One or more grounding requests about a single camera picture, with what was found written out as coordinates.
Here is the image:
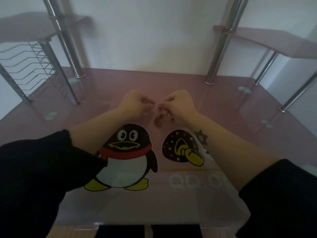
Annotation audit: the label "person's left hand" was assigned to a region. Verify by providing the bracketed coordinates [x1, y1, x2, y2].
[118, 90, 156, 119]

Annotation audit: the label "person's right hand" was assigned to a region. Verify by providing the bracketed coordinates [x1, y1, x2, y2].
[158, 90, 200, 124]

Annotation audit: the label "person's left forearm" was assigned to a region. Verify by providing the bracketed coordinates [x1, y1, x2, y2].
[69, 106, 132, 155]

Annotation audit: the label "person's right forearm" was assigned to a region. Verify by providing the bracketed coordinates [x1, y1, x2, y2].
[187, 111, 281, 192]

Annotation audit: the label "cluster of small red beads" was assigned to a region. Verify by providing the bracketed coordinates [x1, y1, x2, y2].
[153, 110, 176, 127]

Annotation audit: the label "penguin sticker with red scarf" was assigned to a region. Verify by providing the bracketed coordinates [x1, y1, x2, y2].
[84, 123, 158, 192]

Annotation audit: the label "thick chrome pole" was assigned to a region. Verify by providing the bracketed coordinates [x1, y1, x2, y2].
[42, 0, 86, 79]
[204, 0, 250, 85]

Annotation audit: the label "thin chrome pole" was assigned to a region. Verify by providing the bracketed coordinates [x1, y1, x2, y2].
[253, 51, 279, 85]
[279, 71, 317, 113]

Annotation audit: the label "pink glass shelf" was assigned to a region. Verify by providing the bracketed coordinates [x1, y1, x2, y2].
[213, 25, 317, 59]
[0, 11, 92, 44]

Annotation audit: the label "black trousers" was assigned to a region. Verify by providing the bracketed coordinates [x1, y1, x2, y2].
[95, 224, 204, 238]

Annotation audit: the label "black left sleeve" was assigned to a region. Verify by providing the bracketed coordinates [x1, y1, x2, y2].
[0, 129, 108, 238]

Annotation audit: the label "black sleeve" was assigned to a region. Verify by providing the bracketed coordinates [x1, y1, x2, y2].
[235, 159, 317, 238]
[0, 129, 108, 238]

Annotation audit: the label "black right sleeve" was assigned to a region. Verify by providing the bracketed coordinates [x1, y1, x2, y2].
[235, 159, 317, 238]

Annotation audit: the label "wire disc rack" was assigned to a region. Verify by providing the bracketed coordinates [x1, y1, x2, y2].
[0, 41, 73, 102]

